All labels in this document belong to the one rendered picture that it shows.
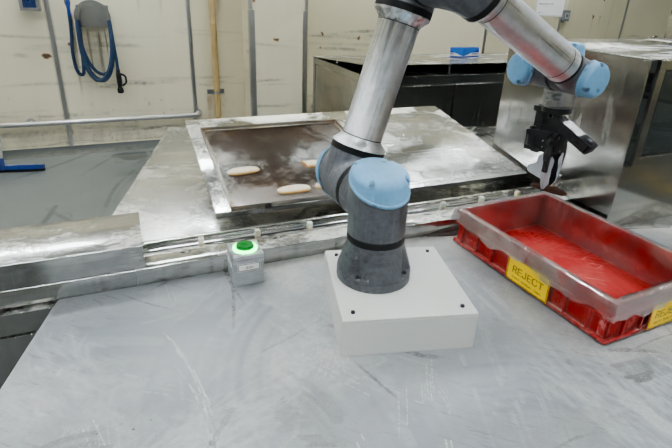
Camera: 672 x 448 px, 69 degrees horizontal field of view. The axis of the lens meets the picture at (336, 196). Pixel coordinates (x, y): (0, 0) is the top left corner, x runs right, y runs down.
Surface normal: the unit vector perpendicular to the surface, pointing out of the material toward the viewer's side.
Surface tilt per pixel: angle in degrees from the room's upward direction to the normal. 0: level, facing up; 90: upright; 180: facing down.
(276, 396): 0
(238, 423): 0
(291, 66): 90
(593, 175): 90
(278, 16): 90
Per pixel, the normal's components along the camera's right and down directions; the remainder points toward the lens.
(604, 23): 0.39, 0.37
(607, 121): -0.92, 0.12
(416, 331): 0.14, 0.39
